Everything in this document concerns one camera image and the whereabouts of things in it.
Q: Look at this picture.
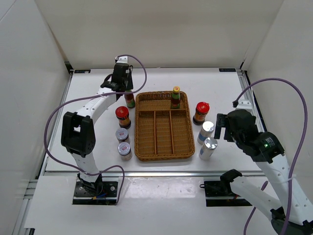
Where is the yellow-cap sauce bottle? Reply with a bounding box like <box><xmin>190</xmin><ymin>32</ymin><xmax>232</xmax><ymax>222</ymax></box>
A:
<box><xmin>124</xmin><ymin>90</ymin><xmax>135</xmax><ymax>108</ymax></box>
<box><xmin>171</xmin><ymin>86</ymin><xmax>180</xmax><ymax>109</ymax></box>

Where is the silver-top white shaker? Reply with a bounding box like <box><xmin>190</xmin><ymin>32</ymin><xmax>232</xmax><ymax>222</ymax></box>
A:
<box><xmin>197</xmin><ymin>121</ymin><xmax>215</xmax><ymax>144</ymax></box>
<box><xmin>199</xmin><ymin>137</ymin><xmax>218</xmax><ymax>160</ymax></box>

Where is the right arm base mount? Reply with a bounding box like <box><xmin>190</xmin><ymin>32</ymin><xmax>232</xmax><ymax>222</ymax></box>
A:
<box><xmin>199</xmin><ymin>169</ymin><xmax>251</xmax><ymax>207</ymax></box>

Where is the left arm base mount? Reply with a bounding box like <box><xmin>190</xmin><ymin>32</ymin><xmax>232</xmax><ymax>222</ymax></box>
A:
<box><xmin>72</xmin><ymin>178</ymin><xmax>119</xmax><ymax>206</ymax></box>

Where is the red-lid chili jar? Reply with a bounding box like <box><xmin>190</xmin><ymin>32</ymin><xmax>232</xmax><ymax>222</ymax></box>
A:
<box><xmin>115</xmin><ymin>106</ymin><xmax>131</xmax><ymax>129</ymax></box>
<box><xmin>193</xmin><ymin>102</ymin><xmax>210</xmax><ymax>125</ymax></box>

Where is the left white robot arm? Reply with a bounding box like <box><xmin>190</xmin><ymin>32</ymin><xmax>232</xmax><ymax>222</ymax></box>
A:
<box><xmin>61</xmin><ymin>62</ymin><xmax>134</xmax><ymax>196</ymax></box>

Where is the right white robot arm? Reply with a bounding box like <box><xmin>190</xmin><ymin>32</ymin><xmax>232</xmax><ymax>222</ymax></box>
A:
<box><xmin>214</xmin><ymin>109</ymin><xmax>313</xmax><ymax>235</ymax></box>

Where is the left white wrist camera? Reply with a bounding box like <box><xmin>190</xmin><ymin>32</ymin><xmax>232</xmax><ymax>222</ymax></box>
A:
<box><xmin>115</xmin><ymin>56</ymin><xmax>128</xmax><ymax>64</ymax></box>

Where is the white-lid spice jar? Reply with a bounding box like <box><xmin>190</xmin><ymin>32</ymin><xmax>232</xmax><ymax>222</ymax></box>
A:
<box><xmin>118</xmin><ymin>142</ymin><xmax>133</xmax><ymax>161</ymax></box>
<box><xmin>115</xmin><ymin>128</ymin><xmax>130</xmax><ymax>143</ymax></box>

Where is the wicker divided basket tray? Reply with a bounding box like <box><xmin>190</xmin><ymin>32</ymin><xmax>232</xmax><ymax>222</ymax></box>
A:
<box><xmin>134</xmin><ymin>91</ymin><xmax>195</xmax><ymax>162</ymax></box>

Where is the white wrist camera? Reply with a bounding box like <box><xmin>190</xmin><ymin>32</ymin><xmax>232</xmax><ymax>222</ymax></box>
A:
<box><xmin>233</xmin><ymin>99</ymin><xmax>253</xmax><ymax>114</ymax></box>
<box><xmin>115</xmin><ymin>56</ymin><xmax>128</xmax><ymax>64</ymax></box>

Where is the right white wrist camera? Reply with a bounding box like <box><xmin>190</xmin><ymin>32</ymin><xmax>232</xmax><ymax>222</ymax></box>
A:
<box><xmin>233</xmin><ymin>99</ymin><xmax>253</xmax><ymax>114</ymax></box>

